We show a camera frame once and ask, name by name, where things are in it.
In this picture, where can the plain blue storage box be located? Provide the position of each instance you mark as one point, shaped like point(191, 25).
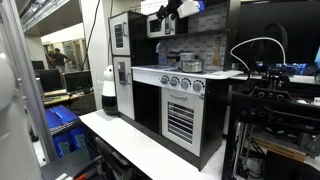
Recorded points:
point(65, 114)
point(54, 119)

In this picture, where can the large black screen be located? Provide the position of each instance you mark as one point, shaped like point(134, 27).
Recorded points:
point(300, 26)

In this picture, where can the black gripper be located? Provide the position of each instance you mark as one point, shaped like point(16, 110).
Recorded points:
point(175, 6)

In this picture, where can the black white toy kitchen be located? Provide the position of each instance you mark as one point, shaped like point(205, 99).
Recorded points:
point(216, 116)

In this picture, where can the wooden office desk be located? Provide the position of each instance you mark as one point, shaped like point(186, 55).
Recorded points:
point(56, 99)

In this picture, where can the person in dark shirt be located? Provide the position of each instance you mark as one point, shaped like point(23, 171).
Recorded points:
point(60, 60)

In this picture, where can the gray overhead tray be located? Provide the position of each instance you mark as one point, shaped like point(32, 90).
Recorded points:
point(50, 13)

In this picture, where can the blue electronics mount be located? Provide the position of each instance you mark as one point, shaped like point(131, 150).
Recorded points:
point(296, 69)

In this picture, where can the white fridge door with dispenser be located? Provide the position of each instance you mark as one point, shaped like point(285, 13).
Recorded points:
point(124, 100)

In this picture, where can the blue box with green label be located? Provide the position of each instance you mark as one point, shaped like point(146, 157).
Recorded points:
point(62, 146)
point(79, 138)

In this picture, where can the small white plastic part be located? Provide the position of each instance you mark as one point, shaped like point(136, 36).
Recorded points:
point(302, 101)

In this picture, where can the gray stove knob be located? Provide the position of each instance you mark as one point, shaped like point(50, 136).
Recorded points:
point(185, 83)
point(174, 81)
point(164, 79)
point(198, 86)

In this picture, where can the gray aluminium frame post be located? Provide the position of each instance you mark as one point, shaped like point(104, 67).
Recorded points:
point(25, 66)

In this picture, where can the gray toy pot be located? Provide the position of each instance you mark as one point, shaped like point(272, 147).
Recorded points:
point(186, 56)

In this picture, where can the wooden spatula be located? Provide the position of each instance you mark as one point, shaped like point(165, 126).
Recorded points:
point(217, 60)

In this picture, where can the silver toy pot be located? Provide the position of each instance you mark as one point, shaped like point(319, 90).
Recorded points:
point(192, 66)

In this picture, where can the wooden board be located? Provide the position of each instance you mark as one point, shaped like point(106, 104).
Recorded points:
point(280, 150)

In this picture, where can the white striped toy oven door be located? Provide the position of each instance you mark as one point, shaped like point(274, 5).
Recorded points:
point(181, 100)

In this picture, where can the black computer monitor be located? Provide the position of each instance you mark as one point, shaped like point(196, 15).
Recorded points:
point(37, 65)
point(78, 81)
point(50, 80)

